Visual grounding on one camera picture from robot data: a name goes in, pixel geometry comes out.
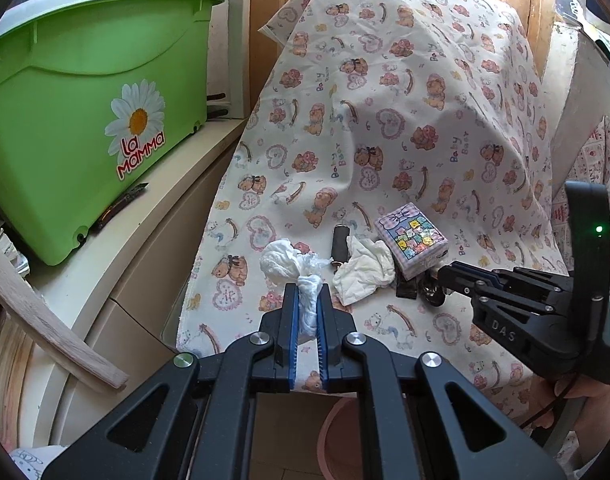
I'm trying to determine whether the black round hair tie ornament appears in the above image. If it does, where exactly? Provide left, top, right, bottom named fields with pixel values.
left=418, top=273, right=446, bottom=308

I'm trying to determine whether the pastel bear tissue pack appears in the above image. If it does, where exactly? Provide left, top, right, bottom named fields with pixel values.
left=375, top=203, right=448, bottom=281

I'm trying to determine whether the white tissue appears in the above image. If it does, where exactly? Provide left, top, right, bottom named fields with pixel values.
left=332, top=235, right=395, bottom=307
left=259, top=238, right=331, bottom=344

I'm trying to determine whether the black cylindrical lighter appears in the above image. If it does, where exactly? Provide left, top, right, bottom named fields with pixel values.
left=331, top=226, right=350, bottom=266

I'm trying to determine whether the pink plastic waste basket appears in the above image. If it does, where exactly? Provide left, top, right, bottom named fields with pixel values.
left=317, top=398, right=363, bottom=480

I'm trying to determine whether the patterned cushion right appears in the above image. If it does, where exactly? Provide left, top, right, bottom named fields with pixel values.
left=551, top=116, right=610, bottom=270

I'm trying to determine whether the white cabinet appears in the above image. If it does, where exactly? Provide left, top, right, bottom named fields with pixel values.
left=17, top=119, right=244, bottom=448

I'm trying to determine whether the stack of old books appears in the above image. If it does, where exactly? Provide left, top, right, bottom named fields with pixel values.
left=0, top=304, right=32, bottom=451

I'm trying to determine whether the bear-print table cloth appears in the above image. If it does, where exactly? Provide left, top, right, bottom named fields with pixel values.
left=176, top=0, right=582, bottom=421

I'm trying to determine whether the black pen on cabinet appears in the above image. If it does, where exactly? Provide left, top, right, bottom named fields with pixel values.
left=90, top=182, right=148, bottom=233

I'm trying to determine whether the green plastic storage bin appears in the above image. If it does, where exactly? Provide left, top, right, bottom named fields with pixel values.
left=0, top=0, right=224, bottom=266

